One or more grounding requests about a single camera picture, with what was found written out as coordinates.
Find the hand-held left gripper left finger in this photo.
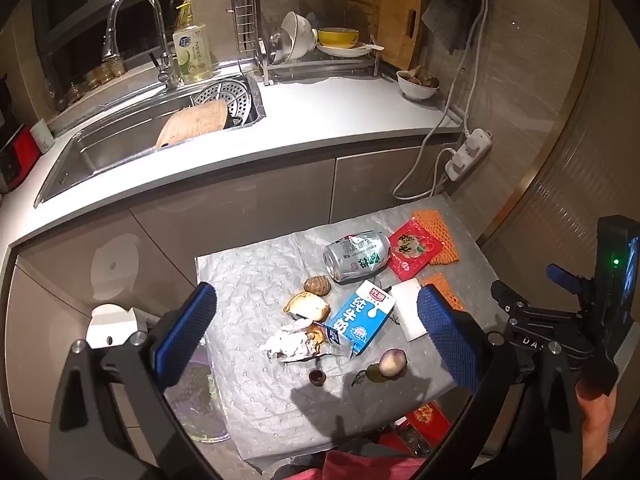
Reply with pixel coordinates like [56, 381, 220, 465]
[47, 281, 223, 480]

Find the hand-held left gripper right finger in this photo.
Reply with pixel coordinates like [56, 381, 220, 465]
[414, 284, 591, 480]

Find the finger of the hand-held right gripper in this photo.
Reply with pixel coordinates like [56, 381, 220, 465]
[490, 280, 540, 332]
[546, 263, 598, 307]

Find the orange foam fruit net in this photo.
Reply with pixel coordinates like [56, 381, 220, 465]
[422, 272, 466, 311]
[412, 208, 461, 266]

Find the clear purple trash bag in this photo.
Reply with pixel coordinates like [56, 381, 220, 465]
[164, 350, 232, 443]

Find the person's right hand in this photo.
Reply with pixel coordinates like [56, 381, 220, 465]
[575, 385, 621, 443]

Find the white foam block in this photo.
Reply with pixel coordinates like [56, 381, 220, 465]
[389, 280, 431, 343]

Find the red printed box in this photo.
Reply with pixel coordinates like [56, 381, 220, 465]
[400, 402, 453, 448]

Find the silver padded table sheet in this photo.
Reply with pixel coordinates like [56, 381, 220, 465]
[195, 195, 501, 461]

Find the dark leaf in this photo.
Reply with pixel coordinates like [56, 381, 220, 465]
[351, 364, 383, 387]

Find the blue white milk carton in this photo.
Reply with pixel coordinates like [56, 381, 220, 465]
[315, 280, 397, 356]

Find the red snack packet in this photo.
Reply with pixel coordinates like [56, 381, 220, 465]
[387, 217, 445, 282]

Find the crumpled white tissue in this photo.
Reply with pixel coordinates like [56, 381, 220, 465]
[263, 322, 321, 363]

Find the ribbed glass sliding door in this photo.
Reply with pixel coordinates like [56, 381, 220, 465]
[477, 0, 640, 321]

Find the silver green drink can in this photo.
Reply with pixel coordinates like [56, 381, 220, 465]
[322, 230, 392, 283]

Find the bread crust piece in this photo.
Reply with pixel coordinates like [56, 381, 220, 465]
[306, 324, 327, 356]

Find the beige kitchen base cabinet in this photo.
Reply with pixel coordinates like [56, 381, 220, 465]
[10, 142, 463, 461]

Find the pink patterned clothing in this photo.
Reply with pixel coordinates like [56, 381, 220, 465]
[280, 447, 426, 480]

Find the white power strip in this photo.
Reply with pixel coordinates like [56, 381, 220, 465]
[444, 128, 493, 182]

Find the stainless steel sink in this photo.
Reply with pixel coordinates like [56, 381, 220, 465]
[34, 72, 266, 209]

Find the light wooden chopping board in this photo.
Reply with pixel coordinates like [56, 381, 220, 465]
[154, 99, 231, 150]

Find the white bowl with brown rim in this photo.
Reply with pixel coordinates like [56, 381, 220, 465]
[396, 69, 441, 101]

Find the pile of brown chestnuts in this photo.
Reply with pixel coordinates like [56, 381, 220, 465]
[402, 66, 440, 88]

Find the perforated metal steamer plate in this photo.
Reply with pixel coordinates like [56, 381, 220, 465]
[192, 79, 251, 126]

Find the red and black juicer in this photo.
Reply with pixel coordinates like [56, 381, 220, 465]
[0, 75, 42, 193]

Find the white cup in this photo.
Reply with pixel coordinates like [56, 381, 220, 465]
[30, 120, 53, 153]

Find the group of glass jars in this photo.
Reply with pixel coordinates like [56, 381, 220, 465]
[52, 55, 126, 111]

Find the dark hanging cloth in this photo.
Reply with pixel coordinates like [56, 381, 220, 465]
[421, 0, 483, 56]

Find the metal dish rack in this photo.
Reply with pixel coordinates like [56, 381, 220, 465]
[227, 0, 382, 86]

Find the chrome kitchen faucet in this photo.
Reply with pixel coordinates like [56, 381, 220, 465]
[102, 0, 182, 88]

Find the white shallow dish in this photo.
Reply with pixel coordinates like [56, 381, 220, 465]
[316, 41, 375, 59]

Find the large brown cutting board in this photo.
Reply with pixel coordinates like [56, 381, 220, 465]
[345, 0, 423, 71]

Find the yellow bowl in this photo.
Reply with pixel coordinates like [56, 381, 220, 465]
[317, 27, 361, 49]

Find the metal utensil holder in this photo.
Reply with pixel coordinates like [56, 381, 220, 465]
[227, 0, 262, 57]

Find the deep white bowl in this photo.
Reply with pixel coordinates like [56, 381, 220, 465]
[280, 11, 318, 61]

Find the dark window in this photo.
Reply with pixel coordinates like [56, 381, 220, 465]
[45, 0, 191, 76]

